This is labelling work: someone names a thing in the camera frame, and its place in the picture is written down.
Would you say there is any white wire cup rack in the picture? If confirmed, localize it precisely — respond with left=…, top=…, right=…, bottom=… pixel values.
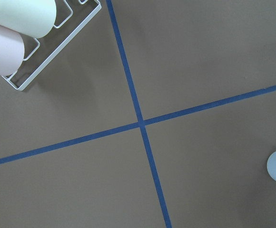
left=2, top=0, right=102, bottom=91

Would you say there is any pink cup in rack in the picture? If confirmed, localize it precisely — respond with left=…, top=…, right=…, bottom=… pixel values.
left=0, top=25, right=25, bottom=76

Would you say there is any pale green cup in rack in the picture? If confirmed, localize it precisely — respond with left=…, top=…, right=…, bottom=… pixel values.
left=0, top=0, right=57, bottom=38

